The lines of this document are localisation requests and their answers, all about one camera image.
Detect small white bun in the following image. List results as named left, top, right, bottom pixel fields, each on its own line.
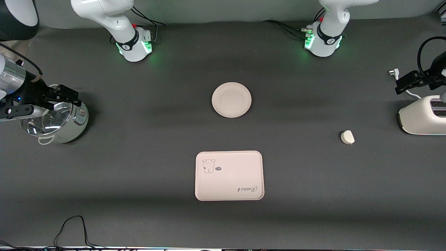
left=340, top=130, right=355, bottom=145

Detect round beige plate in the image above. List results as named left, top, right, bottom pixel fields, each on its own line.
left=212, top=82, right=252, bottom=118

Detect beige rectangular rabbit tray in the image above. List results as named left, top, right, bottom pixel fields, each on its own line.
left=195, top=151, right=265, bottom=201

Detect steel pot with glass lid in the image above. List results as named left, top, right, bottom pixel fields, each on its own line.
left=20, top=84, right=89, bottom=145

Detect white toaster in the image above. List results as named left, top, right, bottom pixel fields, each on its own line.
left=398, top=95, right=446, bottom=135

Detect white toaster power cord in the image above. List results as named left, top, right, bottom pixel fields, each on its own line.
left=388, top=69, right=422, bottom=100

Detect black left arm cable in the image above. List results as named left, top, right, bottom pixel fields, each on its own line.
left=417, top=36, right=446, bottom=81

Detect thin black looped cable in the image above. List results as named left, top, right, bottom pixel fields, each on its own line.
left=54, top=215, right=105, bottom=249

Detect black left arm base cables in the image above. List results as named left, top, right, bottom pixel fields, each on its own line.
left=263, top=7, right=326, bottom=40

